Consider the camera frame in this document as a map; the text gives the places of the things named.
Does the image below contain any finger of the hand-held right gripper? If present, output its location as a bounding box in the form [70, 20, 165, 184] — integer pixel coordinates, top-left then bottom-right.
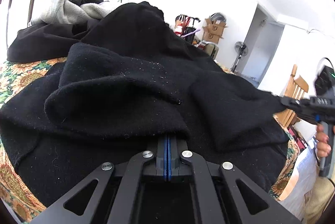
[279, 96, 319, 125]

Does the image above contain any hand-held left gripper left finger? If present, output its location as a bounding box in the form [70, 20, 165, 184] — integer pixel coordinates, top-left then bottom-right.
[30, 135, 168, 224]

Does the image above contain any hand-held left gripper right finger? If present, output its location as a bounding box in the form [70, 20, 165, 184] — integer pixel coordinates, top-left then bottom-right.
[167, 135, 301, 224]

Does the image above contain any black knit sweater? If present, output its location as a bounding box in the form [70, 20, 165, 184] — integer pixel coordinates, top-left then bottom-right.
[0, 1, 290, 207]

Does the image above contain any black coat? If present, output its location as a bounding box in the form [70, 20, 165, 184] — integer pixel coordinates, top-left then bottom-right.
[6, 0, 110, 62]

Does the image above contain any person's right hand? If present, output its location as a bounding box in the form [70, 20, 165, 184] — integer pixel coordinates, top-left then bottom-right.
[315, 123, 331, 160]

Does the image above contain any wooden chair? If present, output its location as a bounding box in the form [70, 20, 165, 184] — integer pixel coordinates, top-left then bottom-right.
[273, 64, 309, 130]

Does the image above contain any person's body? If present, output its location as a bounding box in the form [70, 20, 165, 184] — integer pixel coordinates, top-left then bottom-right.
[277, 135, 335, 224]

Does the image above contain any black standing fan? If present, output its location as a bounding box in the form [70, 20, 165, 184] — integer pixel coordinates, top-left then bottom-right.
[230, 41, 249, 73]

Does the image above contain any olive green suitcase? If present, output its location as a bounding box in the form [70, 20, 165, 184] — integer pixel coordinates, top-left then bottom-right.
[205, 42, 220, 60]

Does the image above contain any printed cardboard box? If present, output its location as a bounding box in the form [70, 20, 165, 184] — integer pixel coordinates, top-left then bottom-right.
[201, 30, 224, 44]
[205, 18, 229, 34]

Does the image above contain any grey fan head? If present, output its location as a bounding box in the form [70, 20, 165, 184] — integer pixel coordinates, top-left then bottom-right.
[211, 12, 227, 23]

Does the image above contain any black cart with red items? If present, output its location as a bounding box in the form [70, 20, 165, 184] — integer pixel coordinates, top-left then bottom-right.
[173, 14, 202, 45]

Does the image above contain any sunflower blanket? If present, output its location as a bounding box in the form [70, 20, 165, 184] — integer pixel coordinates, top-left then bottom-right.
[0, 56, 301, 222]

